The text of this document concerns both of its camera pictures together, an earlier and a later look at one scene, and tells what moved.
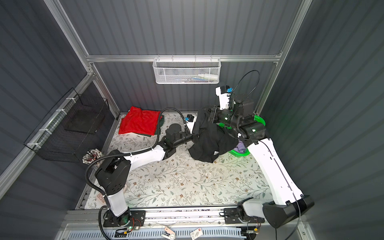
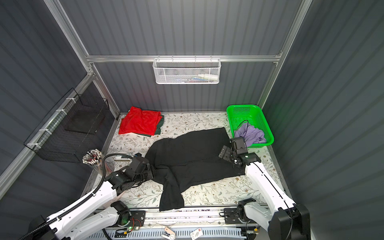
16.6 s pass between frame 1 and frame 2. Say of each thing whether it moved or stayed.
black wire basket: stayed
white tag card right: stayed
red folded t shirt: stayed
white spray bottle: stayed
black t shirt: moved
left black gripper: moved
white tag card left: stayed
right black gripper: moved
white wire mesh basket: stayed
